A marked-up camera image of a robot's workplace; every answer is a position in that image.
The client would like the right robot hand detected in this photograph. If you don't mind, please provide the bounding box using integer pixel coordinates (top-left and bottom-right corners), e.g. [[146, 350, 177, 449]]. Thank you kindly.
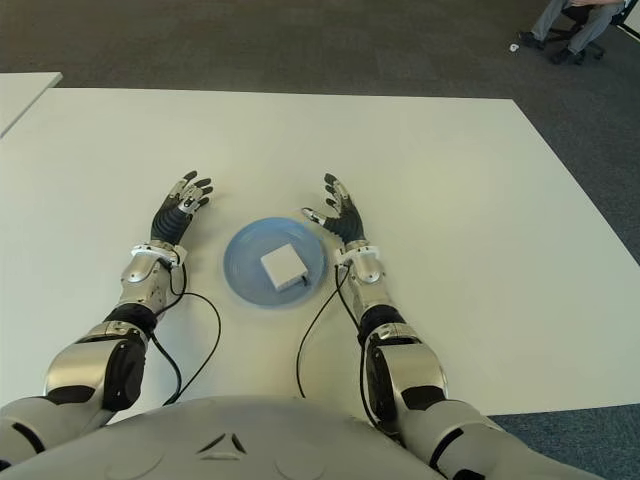
[[300, 173, 366, 247]]

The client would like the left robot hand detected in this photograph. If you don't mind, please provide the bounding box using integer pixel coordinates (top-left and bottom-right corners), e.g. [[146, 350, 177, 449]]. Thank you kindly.
[[149, 171, 215, 247]]

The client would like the white square charger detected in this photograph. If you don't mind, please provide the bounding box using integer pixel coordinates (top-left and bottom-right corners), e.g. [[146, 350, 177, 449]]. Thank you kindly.
[[259, 243, 312, 292]]

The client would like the blue round plate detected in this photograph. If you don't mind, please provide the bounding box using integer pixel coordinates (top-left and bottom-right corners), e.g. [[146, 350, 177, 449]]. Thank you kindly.
[[222, 215, 330, 309]]

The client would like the white side table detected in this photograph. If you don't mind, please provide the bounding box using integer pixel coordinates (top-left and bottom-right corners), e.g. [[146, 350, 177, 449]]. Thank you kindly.
[[0, 72, 64, 139]]

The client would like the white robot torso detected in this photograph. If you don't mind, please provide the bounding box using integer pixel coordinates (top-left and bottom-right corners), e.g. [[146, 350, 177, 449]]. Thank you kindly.
[[9, 394, 441, 480]]

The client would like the seated person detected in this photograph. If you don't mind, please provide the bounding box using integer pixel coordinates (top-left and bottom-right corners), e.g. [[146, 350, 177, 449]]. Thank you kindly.
[[518, 0, 626, 65]]

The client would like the black office chair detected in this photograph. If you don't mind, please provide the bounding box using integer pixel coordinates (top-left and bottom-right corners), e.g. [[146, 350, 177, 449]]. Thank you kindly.
[[547, 0, 631, 59]]

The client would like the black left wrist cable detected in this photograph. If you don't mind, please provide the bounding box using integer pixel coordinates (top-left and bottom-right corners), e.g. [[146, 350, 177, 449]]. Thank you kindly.
[[149, 262, 222, 409]]

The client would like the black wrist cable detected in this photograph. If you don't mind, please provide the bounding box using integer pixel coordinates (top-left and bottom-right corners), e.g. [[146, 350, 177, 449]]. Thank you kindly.
[[297, 264, 351, 401], [149, 262, 222, 409]]

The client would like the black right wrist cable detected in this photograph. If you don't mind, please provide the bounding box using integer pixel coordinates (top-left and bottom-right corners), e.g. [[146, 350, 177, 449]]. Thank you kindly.
[[297, 264, 351, 401]]

